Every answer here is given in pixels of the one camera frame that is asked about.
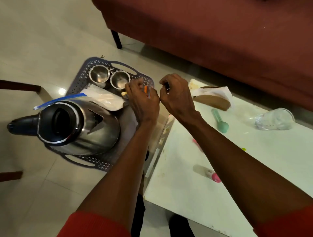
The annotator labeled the person's left hand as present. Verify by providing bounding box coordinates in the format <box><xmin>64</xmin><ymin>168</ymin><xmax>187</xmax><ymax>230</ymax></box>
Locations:
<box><xmin>125</xmin><ymin>78</ymin><xmax>161</xmax><ymax>125</ymax></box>

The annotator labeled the person's right hand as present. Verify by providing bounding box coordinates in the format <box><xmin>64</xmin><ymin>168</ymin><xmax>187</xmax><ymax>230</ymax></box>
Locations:
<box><xmin>159</xmin><ymin>73</ymin><xmax>203</xmax><ymax>125</ymax></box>

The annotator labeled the single white napkin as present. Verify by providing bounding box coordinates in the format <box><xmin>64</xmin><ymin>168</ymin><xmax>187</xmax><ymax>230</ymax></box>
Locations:
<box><xmin>190</xmin><ymin>86</ymin><xmax>234</xmax><ymax>106</ymax></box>

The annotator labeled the metal utensil with loop handle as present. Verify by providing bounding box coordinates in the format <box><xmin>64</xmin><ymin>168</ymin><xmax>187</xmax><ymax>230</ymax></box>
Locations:
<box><xmin>109</xmin><ymin>70</ymin><xmax>131</xmax><ymax>90</ymax></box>

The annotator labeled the grey plastic basket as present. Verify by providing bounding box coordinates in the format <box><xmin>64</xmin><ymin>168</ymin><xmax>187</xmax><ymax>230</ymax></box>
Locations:
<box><xmin>45</xmin><ymin>57</ymin><xmax>155</xmax><ymax>172</ymax></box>

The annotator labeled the clear zip bag blue seal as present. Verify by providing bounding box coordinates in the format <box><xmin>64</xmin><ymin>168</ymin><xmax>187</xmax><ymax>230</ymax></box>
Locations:
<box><xmin>34</xmin><ymin>84</ymin><xmax>125</xmax><ymax>112</ymax></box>

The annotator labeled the pink handled razor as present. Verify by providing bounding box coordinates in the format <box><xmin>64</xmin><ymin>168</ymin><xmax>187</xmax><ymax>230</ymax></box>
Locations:
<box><xmin>192</xmin><ymin>138</ymin><xmax>203</xmax><ymax>152</ymax></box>

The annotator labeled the steel measuring cup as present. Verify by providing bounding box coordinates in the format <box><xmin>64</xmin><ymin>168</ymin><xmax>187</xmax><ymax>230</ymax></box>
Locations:
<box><xmin>89</xmin><ymin>64</ymin><xmax>111</xmax><ymax>88</ymax></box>

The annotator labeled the steel kettle with black handle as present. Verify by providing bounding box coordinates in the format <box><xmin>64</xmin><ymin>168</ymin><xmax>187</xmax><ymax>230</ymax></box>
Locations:
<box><xmin>7</xmin><ymin>99</ymin><xmax>121</xmax><ymax>156</ymax></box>

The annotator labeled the white bottle with pink cap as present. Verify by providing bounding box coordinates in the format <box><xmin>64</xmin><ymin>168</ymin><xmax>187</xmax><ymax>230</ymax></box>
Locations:
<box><xmin>205</xmin><ymin>168</ymin><xmax>222</xmax><ymax>184</ymax></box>

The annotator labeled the clear drinking glass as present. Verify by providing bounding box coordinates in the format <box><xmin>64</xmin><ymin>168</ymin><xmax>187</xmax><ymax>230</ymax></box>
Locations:
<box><xmin>254</xmin><ymin>108</ymin><xmax>295</xmax><ymax>131</ymax></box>

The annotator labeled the person's left forearm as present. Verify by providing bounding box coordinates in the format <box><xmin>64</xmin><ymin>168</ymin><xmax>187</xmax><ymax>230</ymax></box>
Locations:
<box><xmin>77</xmin><ymin>119</ymin><xmax>159</xmax><ymax>230</ymax></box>

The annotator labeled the person's right forearm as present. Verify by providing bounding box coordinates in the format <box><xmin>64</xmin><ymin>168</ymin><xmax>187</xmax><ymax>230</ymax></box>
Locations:
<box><xmin>186</xmin><ymin>115</ymin><xmax>313</xmax><ymax>228</ymax></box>

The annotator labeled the person's left leg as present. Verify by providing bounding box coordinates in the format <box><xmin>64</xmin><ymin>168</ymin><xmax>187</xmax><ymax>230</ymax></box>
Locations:
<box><xmin>131</xmin><ymin>194</ymin><xmax>146</xmax><ymax>237</ymax></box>

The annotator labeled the person's leg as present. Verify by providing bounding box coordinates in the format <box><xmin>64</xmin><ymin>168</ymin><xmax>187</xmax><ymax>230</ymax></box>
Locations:
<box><xmin>131</xmin><ymin>194</ymin><xmax>146</xmax><ymax>237</ymax></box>
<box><xmin>169</xmin><ymin>214</ymin><xmax>195</xmax><ymax>237</ymax></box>

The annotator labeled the person's right leg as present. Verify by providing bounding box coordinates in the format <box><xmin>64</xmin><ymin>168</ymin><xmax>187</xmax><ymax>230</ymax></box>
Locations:
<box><xmin>169</xmin><ymin>214</ymin><xmax>195</xmax><ymax>237</ymax></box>

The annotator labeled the brown wooden napkin holder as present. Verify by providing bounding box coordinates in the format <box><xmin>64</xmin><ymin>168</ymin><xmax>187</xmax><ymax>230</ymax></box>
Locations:
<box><xmin>193</xmin><ymin>86</ymin><xmax>231</xmax><ymax>112</ymax></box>

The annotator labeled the teal plastic spoon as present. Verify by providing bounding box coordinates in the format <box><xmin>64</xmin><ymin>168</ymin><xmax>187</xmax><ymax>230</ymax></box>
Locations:
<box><xmin>211</xmin><ymin>109</ymin><xmax>230</xmax><ymax>133</ymax></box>

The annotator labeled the red fabric sofa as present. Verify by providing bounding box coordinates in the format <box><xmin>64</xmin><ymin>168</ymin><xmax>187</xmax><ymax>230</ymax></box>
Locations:
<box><xmin>92</xmin><ymin>0</ymin><xmax>313</xmax><ymax>112</ymax></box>

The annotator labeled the white table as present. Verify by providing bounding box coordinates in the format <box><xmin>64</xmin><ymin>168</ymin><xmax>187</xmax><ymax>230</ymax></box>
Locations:
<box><xmin>143</xmin><ymin>78</ymin><xmax>313</xmax><ymax>237</ymax></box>

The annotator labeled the dark wooden chair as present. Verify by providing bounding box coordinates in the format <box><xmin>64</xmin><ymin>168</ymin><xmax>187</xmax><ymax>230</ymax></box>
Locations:
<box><xmin>0</xmin><ymin>79</ymin><xmax>41</xmax><ymax>182</ymax></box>

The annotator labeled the red sweater sleeve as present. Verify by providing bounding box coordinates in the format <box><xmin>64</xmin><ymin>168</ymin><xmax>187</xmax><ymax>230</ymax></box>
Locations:
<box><xmin>253</xmin><ymin>205</ymin><xmax>313</xmax><ymax>237</ymax></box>
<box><xmin>56</xmin><ymin>211</ymin><xmax>131</xmax><ymax>237</ymax></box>

